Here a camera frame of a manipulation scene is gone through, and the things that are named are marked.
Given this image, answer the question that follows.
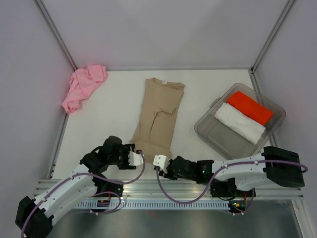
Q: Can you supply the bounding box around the right aluminium frame post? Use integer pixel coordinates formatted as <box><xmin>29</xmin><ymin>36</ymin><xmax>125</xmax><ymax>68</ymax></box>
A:
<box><xmin>250</xmin><ymin>0</ymin><xmax>297</xmax><ymax>74</ymax></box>

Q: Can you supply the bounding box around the beige t shirt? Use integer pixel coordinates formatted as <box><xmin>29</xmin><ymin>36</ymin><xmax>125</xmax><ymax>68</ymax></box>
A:
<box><xmin>131</xmin><ymin>78</ymin><xmax>185</xmax><ymax>164</ymax></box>

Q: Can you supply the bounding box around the pink crumpled t shirt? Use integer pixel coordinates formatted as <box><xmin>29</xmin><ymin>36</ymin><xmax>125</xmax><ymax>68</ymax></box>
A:
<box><xmin>61</xmin><ymin>64</ymin><xmax>108</xmax><ymax>114</ymax></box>

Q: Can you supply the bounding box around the aluminium front rail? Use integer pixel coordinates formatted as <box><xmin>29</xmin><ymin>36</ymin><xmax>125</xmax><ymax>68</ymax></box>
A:
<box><xmin>34</xmin><ymin>179</ymin><xmax>304</xmax><ymax>200</ymax></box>

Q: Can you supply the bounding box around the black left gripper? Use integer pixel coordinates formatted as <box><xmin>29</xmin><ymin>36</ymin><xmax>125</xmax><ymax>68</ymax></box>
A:
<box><xmin>108</xmin><ymin>144</ymin><xmax>136</xmax><ymax>170</ymax></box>

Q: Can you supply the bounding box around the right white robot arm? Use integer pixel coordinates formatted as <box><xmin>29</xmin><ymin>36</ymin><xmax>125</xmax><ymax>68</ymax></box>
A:
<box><xmin>153</xmin><ymin>146</ymin><xmax>308</xmax><ymax>196</ymax></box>

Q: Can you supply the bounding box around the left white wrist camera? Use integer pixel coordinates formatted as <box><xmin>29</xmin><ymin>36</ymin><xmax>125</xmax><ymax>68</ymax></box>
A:
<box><xmin>128</xmin><ymin>151</ymin><xmax>144</xmax><ymax>166</ymax></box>

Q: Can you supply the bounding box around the white t shirt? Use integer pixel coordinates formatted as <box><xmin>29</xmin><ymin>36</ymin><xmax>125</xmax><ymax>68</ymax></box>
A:
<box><xmin>214</xmin><ymin>103</ymin><xmax>265</xmax><ymax>145</ymax></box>

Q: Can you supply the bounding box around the clear grey plastic bin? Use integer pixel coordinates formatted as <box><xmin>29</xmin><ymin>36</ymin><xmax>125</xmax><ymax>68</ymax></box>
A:
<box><xmin>194</xmin><ymin>83</ymin><xmax>286</xmax><ymax>160</ymax></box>

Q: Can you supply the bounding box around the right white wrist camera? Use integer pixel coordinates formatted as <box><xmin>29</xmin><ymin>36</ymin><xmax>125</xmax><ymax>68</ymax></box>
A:
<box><xmin>153</xmin><ymin>155</ymin><xmax>170</xmax><ymax>173</ymax></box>

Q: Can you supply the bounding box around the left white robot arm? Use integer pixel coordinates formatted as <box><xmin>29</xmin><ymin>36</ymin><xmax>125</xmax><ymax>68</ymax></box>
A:
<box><xmin>15</xmin><ymin>136</ymin><xmax>145</xmax><ymax>238</ymax></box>

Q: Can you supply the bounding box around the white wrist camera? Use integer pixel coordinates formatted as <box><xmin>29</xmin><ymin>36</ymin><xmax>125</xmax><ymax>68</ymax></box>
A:
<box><xmin>153</xmin><ymin>155</ymin><xmax>170</xmax><ymax>173</ymax></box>
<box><xmin>128</xmin><ymin>151</ymin><xmax>144</xmax><ymax>166</ymax></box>

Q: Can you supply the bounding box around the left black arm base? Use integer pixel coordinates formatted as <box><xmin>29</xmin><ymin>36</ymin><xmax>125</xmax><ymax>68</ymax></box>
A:
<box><xmin>96</xmin><ymin>180</ymin><xmax>123</xmax><ymax>199</ymax></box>

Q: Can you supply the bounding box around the rolled orange t shirt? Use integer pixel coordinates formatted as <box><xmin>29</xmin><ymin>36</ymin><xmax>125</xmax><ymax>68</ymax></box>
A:
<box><xmin>227</xmin><ymin>91</ymin><xmax>273</xmax><ymax>126</ymax></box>

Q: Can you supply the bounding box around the white slotted cable duct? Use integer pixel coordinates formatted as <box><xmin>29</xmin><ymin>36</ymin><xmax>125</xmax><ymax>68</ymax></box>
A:
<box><xmin>74</xmin><ymin>199</ymin><xmax>230</xmax><ymax>210</ymax></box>

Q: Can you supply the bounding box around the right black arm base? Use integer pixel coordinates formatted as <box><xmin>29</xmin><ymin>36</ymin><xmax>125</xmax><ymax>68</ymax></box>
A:
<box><xmin>210</xmin><ymin>178</ymin><xmax>252</xmax><ymax>199</ymax></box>

